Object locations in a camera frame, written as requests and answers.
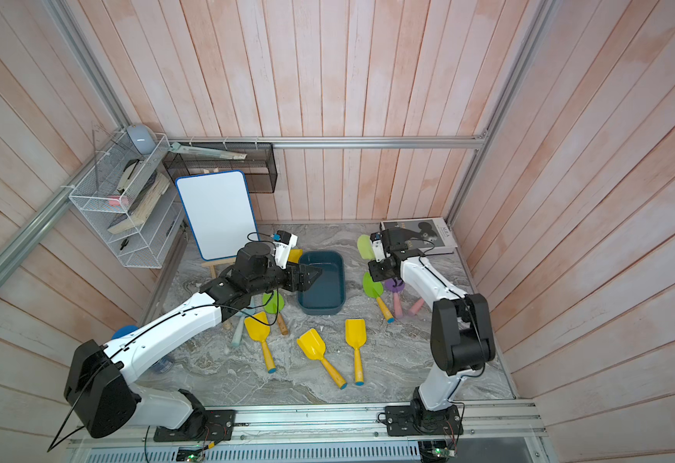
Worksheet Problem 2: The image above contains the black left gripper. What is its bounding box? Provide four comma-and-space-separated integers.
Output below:
249, 259, 322, 295

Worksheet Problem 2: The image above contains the teal plastic storage box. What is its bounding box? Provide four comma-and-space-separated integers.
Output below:
297, 251, 346, 316

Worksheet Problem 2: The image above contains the light green shovel wooden handle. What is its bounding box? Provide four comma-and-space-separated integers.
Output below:
357, 235, 375, 260

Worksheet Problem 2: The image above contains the purple shovel with pink handle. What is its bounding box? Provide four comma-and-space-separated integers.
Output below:
384, 278, 405, 318

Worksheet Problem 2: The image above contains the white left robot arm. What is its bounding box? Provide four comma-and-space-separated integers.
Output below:
64, 242, 322, 440

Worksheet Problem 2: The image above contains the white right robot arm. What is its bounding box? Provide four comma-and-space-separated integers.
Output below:
358, 229, 496, 436

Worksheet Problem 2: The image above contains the black and white book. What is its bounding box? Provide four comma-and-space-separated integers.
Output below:
380, 217, 457, 255

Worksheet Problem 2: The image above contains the yellow plastic scoop middle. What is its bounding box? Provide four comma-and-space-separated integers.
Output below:
297, 329, 347, 390

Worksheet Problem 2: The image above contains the yellow plastic scoop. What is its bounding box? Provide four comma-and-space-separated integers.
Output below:
345, 319, 366, 386
244, 312, 277, 373
297, 329, 347, 390

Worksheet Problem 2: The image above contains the yellow plastic scoop right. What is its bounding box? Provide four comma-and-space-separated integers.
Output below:
345, 319, 366, 386

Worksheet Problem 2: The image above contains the yellow plastic scoop left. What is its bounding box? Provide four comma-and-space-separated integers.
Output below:
244, 312, 277, 373

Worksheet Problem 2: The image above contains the wooden easel stand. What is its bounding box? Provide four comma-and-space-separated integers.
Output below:
202, 257, 235, 279

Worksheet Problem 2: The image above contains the grey blue trowel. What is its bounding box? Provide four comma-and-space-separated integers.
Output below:
231, 316, 245, 348

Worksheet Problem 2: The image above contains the blue framed whiteboard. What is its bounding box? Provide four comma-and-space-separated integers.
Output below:
175, 171, 257, 262

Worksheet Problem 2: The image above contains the blue lid pen jar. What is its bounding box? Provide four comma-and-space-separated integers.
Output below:
112, 325, 138, 340

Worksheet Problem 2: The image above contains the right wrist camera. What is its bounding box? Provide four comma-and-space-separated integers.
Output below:
370, 231, 386, 262

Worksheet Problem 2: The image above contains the yellow shovel with wooden handle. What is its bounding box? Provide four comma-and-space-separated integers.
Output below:
287, 249, 304, 264

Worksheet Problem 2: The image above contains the green trowel with wooden handle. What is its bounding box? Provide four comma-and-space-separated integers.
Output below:
262, 291, 289, 336

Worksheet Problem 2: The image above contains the green trowel with yellow handle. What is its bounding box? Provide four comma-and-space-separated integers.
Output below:
363, 272, 395, 323

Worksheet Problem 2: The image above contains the black wire basket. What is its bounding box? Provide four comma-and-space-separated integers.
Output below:
163, 142, 278, 194

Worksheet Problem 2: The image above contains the white wire mesh shelf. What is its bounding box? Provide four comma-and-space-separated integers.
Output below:
69, 129, 183, 269

